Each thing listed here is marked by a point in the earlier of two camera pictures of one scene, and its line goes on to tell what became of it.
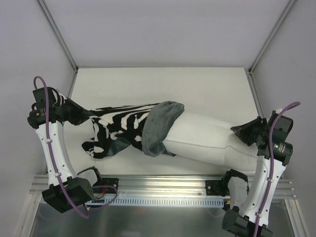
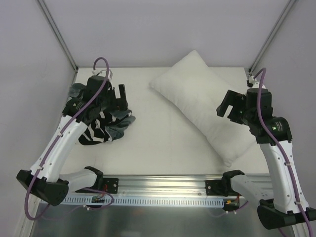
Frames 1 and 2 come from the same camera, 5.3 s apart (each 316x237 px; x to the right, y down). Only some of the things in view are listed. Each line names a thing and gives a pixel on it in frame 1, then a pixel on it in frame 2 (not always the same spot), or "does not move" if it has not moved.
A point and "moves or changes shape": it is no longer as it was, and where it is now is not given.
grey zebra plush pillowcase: (121, 129) moves or changes shape
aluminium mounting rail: (164, 185) does not move
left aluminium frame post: (54, 27) does not move
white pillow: (195, 137) -> (199, 92)
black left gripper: (68, 111) -> (116, 99)
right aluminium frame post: (289, 8) does not move
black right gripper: (255, 131) -> (232, 104)
